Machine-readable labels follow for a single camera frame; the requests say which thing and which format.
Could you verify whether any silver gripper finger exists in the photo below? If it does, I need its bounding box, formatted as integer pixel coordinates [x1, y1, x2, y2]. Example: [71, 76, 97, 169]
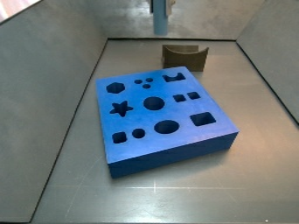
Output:
[166, 0, 172, 16]
[148, 0, 155, 13]

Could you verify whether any dark olive arch block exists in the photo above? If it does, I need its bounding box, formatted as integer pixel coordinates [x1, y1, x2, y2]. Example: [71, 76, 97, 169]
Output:
[163, 45, 210, 72]

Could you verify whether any light blue oval cylinder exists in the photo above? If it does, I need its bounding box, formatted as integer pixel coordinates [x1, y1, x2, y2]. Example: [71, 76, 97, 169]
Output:
[152, 0, 168, 36]

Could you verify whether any blue foam shape board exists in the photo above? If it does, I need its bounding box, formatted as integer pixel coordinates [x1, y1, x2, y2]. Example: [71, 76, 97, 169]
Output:
[96, 66, 239, 178]

